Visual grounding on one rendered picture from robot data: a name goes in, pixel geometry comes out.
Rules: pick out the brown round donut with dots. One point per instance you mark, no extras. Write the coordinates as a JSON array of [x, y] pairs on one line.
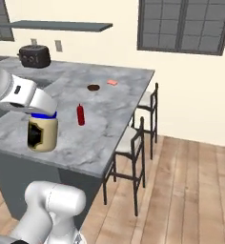
[[93, 87]]

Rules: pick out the large grey framed window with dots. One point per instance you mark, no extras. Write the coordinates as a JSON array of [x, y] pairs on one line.
[[184, 25]]

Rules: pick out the black stool with white seat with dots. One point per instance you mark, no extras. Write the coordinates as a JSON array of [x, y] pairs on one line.
[[147, 101], [130, 143]]

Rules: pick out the grey wall outlet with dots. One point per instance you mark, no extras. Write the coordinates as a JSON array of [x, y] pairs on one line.
[[34, 42], [58, 45]]

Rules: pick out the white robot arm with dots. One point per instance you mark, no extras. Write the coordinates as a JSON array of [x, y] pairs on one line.
[[51, 203]]

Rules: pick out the mayonnaise jar with blue lid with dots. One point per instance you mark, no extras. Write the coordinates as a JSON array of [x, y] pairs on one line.
[[47, 135]]

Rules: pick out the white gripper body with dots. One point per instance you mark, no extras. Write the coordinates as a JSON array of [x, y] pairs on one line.
[[44, 103]]

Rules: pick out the small grey framed window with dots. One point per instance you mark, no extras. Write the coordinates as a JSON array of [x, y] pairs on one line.
[[0, 19]]

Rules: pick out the pink flat sponge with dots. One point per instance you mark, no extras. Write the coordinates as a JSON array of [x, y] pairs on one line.
[[112, 82]]

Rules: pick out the red ketchup bottle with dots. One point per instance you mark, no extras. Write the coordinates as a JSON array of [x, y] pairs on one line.
[[81, 114]]

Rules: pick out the grey wall shelf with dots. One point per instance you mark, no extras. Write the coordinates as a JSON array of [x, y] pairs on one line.
[[60, 25]]

